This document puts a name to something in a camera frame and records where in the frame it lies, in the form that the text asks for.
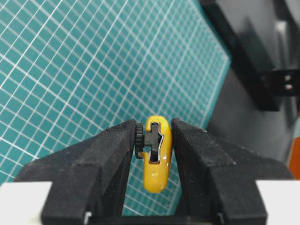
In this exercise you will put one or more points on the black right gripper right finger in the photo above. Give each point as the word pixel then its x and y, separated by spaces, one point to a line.
pixel 218 178

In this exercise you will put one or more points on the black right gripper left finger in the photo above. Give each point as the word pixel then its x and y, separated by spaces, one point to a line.
pixel 89 176

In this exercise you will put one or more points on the yellow utility cutter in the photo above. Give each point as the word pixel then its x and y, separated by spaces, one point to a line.
pixel 154 145

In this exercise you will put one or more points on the orange bin bottom right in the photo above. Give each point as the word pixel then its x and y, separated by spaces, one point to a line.
pixel 294 154

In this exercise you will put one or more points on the green cutting mat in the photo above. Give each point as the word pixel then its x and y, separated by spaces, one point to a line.
pixel 72 68

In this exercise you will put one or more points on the black rack frame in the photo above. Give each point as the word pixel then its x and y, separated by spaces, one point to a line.
pixel 263 38

